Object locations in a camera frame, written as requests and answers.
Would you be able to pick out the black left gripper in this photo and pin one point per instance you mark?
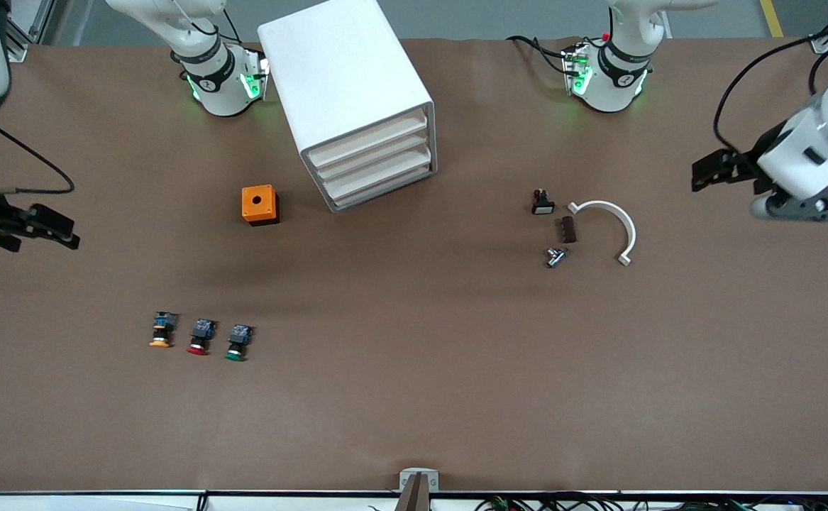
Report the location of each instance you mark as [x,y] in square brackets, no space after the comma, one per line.
[760,154]

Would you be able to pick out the yellow push button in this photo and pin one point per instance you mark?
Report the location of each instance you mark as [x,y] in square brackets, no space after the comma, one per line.
[162,331]

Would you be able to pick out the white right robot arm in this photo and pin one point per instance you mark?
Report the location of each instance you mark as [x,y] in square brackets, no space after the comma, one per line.
[218,92]

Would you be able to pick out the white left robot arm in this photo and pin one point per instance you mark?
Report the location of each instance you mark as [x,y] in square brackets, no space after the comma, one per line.
[619,85]

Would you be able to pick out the red push button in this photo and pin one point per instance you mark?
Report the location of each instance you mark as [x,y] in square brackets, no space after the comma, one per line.
[201,338]

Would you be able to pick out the green push button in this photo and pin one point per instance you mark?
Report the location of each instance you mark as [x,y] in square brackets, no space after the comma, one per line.
[238,343]

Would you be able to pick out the brown terminal block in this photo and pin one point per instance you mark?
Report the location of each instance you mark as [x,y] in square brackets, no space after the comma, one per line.
[569,230]

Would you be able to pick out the silver metal fitting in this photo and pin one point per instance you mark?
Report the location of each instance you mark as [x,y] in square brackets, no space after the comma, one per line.
[556,257]

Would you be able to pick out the brown wedge strip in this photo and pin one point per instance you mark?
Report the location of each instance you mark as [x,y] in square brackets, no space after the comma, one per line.
[416,497]

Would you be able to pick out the white curved plastic bracket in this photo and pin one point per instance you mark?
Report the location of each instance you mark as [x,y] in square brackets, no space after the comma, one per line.
[627,227]

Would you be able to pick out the aluminium frame profile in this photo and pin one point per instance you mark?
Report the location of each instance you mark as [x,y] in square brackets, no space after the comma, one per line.
[821,44]
[34,28]

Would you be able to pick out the black white rectangular switch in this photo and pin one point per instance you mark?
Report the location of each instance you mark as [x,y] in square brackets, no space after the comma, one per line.
[543,204]

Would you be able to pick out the orange button enclosure box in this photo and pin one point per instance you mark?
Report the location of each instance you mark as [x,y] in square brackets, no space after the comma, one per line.
[259,204]

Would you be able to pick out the white table edge rail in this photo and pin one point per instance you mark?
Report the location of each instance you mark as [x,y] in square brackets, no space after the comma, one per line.
[101,502]

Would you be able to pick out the grey metal clamp bracket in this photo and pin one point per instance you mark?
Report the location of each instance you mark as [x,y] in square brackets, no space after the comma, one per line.
[406,479]

